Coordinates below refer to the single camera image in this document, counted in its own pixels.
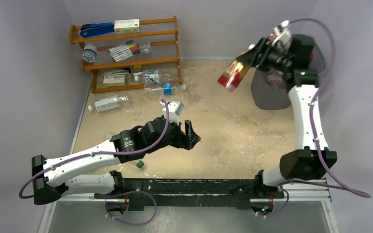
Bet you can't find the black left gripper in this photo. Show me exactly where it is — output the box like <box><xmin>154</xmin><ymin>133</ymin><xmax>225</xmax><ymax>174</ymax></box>
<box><xmin>147</xmin><ymin>115</ymin><xmax>200</xmax><ymax>154</ymax></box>

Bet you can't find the red label tea bottle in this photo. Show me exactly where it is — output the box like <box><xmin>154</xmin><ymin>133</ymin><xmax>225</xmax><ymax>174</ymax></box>
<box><xmin>217</xmin><ymin>52</ymin><xmax>251</xmax><ymax>92</ymax></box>

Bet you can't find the green label water bottle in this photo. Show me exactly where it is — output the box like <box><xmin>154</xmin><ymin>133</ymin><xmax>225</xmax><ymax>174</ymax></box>
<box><xmin>120</xmin><ymin>160</ymin><xmax>145</xmax><ymax>169</ymax></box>

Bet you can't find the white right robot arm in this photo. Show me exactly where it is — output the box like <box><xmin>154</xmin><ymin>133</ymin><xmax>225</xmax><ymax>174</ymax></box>
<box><xmin>237</xmin><ymin>34</ymin><xmax>337</xmax><ymax>198</ymax></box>

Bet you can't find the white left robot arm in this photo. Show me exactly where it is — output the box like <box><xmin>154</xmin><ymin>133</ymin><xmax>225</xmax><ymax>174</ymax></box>
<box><xmin>32</xmin><ymin>116</ymin><xmax>201</xmax><ymax>205</ymax></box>

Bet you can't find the grey mesh waste bin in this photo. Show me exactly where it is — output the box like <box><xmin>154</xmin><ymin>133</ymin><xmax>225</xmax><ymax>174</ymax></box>
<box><xmin>251</xmin><ymin>44</ymin><xmax>327</xmax><ymax>111</ymax></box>

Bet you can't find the clear bottle blue label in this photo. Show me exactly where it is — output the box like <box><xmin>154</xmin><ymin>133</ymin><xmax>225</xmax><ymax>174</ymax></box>
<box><xmin>144</xmin><ymin>82</ymin><xmax>186</xmax><ymax>96</ymax></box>

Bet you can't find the blue white label bottle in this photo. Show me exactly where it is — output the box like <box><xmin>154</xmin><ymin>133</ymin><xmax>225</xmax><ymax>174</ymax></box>
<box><xmin>133</xmin><ymin>69</ymin><xmax>171</xmax><ymax>84</ymax></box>

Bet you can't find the clear bottle white label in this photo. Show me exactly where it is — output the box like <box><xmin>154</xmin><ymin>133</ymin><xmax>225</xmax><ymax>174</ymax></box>
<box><xmin>87</xmin><ymin>95</ymin><xmax>129</xmax><ymax>112</ymax></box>

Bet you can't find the green white carton box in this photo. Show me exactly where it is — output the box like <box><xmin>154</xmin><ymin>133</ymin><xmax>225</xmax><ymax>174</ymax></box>
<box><xmin>103</xmin><ymin>73</ymin><xmax>131</xmax><ymax>87</ymax></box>

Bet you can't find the wooden shelf rack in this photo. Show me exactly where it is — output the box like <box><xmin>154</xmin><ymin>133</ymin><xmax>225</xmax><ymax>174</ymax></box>
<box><xmin>68</xmin><ymin>17</ymin><xmax>182</xmax><ymax>93</ymax></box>

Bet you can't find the pack of coloured markers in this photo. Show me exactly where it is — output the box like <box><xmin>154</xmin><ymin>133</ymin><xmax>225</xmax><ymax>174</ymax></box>
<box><xmin>107</xmin><ymin>40</ymin><xmax>140</xmax><ymax>62</ymax></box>

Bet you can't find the white red box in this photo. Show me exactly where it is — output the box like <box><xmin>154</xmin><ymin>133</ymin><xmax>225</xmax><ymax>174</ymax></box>
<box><xmin>114</xmin><ymin>19</ymin><xmax>140</xmax><ymax>34</ymax></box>

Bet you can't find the white tape roll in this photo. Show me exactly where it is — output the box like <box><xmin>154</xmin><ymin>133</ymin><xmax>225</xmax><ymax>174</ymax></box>
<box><xmin>82</xmin><ymin>44</ymin><xmax>98</xmax><ymax>63</ymax></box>

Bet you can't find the blue stapler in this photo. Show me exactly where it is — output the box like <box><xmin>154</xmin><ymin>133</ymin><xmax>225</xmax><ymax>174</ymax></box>
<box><xmin>80</xmin><ymin>22</ymin><xmax>114</xmax><ymax>38</ymax></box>

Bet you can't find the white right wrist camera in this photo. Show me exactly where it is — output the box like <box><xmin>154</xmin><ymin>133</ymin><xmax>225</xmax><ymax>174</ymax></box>
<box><xmin>271</xmin><ymin>20</ymin><xmax>292</xmax><ymax>45</ymax></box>

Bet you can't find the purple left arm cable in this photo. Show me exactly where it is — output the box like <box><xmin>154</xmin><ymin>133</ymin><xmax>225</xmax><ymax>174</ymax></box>
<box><xmin>18</xmin><ymin>98</ymin><xmax>170</xmax><ymax>200</ymax></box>

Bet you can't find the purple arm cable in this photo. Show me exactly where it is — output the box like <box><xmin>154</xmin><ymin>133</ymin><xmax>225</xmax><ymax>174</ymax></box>
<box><xmin>18</xmin><ymin>98</ymin><xmax>170</xmax><ymax>200</ymax></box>
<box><xmin>276</xmin><ymin>18</ymin><xmax>372</xmax><ymax>199</ymax></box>

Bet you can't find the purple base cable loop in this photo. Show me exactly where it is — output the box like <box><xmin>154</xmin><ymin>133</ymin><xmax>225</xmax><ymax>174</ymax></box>
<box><xmin>104</xmin><ymin>189</ymin><xmax>158</xmax><ymax>226</ymax></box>

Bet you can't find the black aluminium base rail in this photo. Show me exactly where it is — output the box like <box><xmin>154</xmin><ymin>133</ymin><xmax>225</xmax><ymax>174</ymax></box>
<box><xmin>61</xmin><ymin>178</ymin><xmax>332</xmax><ymax>213</ymax></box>

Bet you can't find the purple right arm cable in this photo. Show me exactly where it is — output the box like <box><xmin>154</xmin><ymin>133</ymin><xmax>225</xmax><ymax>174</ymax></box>
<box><xmin>276</xmin><ymin>18</ymin><xmax>372</xmax><ymax>199</ymax></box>

